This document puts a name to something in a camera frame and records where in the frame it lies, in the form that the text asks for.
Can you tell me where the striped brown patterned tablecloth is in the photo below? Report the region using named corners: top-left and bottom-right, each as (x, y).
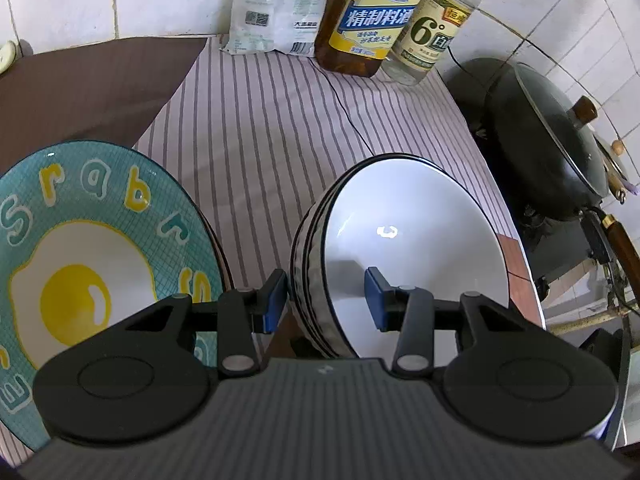
top-left (0, 32), bottom-right (548, 461)

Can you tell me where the blue plate with egg print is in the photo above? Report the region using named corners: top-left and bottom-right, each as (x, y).
top-left (0, 140), bottom-right (226, 453)

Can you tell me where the large white ribbed bowl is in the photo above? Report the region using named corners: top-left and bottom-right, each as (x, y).
top-left (290, 152), bottom-right (501, 361)

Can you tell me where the black wok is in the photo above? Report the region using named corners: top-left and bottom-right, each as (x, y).
top-left (445, 57), bottom-right (640, 281)

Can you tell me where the clear vinegar bottle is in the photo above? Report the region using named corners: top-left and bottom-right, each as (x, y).
top-left (382, 0), bottom-right (491, 86)

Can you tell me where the beige gas hose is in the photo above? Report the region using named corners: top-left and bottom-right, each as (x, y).
top-left (550, 305), bottom-right (640, 337)

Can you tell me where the gas stove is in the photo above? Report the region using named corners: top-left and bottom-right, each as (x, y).
top-left (520, 210), bottom-right (640, 351)

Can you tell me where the white plastic seasoning bag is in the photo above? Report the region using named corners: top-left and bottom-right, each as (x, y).
top-left (220, 0), bottom-right (331, 56)

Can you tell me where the pale green handle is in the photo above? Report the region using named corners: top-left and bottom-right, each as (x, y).
top-left (0, 40), bottom-right (19, 75)

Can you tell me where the thin black cable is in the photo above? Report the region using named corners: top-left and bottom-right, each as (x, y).
top-left (307, 55), bottom-right (375, 157)

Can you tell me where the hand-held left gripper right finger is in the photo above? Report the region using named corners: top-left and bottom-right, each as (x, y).
top-left (364, 267), bottom-right (501, 378)

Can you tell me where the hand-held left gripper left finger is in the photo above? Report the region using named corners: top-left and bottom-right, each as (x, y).
top-left (125, 268), bottom-right (290, 378)

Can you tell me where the yellow label cooking wine bottle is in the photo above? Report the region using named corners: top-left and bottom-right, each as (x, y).
top-left (314, 0), bottom-right (437, 78)

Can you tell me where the glass wok lid wooden knob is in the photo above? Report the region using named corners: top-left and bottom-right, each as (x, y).
top-left (510, 62), bottom-right (611, 198)

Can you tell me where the small white ribbed bowl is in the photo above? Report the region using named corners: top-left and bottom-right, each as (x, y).
top-left (305, 157), bottom-right (511, 361)

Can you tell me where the wooden handled utensil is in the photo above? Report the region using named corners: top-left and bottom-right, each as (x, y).
top-left (602, 139), bottom-right (632, 206)

